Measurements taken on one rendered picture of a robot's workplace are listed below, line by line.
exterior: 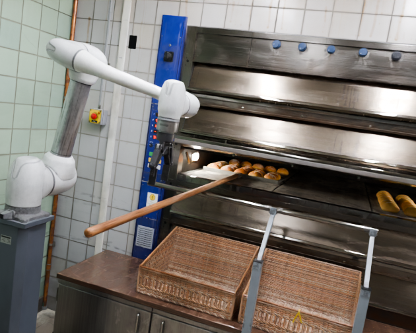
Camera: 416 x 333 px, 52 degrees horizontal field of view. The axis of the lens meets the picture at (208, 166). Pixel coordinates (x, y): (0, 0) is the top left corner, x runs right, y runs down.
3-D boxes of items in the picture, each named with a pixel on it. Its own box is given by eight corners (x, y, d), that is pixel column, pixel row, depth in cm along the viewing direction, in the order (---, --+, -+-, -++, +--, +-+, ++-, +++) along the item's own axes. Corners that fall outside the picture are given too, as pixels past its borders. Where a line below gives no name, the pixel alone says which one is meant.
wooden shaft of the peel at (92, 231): (90, 239, 129) (91, 230, 128) (82, 237, 130) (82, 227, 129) (238, 178, 290) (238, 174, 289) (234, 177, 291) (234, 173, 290)
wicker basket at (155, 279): (170, 265, 276) (175, 224, 273) (253, 289, 259) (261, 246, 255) (133, 292, 230) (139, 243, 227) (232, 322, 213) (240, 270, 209)
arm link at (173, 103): (175, 119, 167) (187, 120, 179) (182, 80, 165) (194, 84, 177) (151, 115, 170) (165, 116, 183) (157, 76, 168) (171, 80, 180)
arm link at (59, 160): (24, 189, 209) (53, 184, 230) (49, 202, 205) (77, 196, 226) (65, 36, 195) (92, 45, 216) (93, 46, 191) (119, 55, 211)
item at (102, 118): (94, 123, 288) (95, 108, 287) (106, 125, 285) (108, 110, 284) (87, 122, 281) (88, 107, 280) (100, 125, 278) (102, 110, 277)
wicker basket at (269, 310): (257, 289, 259) (265, 246, 255) (353, 317, 240) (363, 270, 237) (235, 323, 213) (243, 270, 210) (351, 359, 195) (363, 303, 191)
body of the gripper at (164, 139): (162, 129, 179) (158, 151, 181) (154, 130, 171) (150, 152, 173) (178, 133, 177) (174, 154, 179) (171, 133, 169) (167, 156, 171)
